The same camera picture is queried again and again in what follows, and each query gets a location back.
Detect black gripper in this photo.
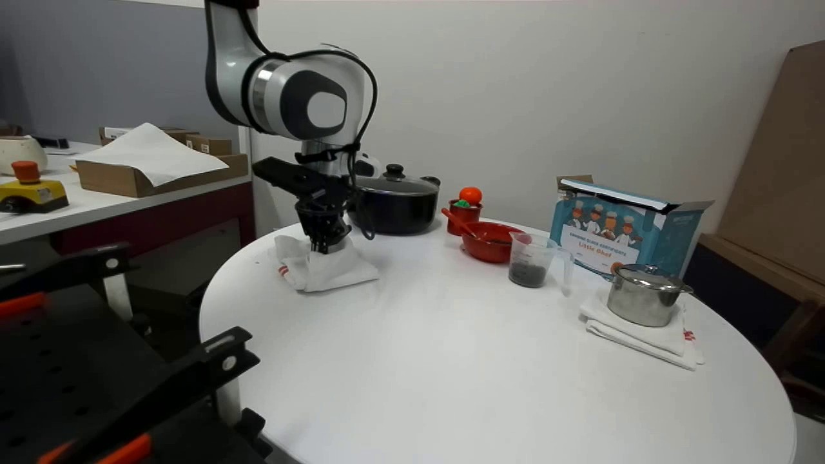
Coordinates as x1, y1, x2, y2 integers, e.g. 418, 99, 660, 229
294, 191, 356, 257

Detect white towel with red stripes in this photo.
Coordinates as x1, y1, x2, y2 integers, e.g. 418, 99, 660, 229
274, 229, 381, 296

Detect black cooking pot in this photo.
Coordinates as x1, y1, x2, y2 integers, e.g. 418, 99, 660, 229
351, 181, 443, 237

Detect glass pot lid black knob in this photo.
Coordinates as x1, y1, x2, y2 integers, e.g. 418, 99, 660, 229
352, 163, 443, 198

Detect red mug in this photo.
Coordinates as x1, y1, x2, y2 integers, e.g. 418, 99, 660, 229
441, 198, 484, 240

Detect red bowl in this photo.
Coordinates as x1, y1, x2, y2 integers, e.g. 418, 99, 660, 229
459, 218, 528, 265

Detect open cardboard box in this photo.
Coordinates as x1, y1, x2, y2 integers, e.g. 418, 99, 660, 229
75, 122, 231, 191

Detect white workbench with red front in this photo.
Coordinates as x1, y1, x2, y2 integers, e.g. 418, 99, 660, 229
0, 140, 258, 257

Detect flat cardboard box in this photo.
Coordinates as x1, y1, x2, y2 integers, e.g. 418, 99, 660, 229
69, 149, 253, 200

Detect blue printed box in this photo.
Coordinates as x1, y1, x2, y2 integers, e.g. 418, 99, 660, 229
546, 173, 715, 284

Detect yellow emergency stop box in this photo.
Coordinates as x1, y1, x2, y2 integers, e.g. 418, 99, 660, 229
0, 158, 73, 217

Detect small steel pot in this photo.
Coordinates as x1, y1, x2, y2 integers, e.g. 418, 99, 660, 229
606, 262, 686, 331

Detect white round object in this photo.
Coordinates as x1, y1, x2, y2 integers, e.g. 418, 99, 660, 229
0, 131, 48, 181

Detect folded white cloth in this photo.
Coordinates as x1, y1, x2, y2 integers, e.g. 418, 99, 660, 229
578, 287, 703, 373

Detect large brown cardboard sheet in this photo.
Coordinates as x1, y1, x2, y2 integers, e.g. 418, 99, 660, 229
698, 39, 825, 304

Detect dark brown chair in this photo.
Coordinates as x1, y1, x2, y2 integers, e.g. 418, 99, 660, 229
760, 296, 825, 401

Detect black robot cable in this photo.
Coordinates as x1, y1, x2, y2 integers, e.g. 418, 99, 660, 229
346, 145, 381, 243

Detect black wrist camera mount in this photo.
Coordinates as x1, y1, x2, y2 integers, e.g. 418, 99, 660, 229
249, 155, 356, 207

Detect black robot stand frame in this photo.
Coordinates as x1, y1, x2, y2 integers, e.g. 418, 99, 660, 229
0, 240, 299, 464

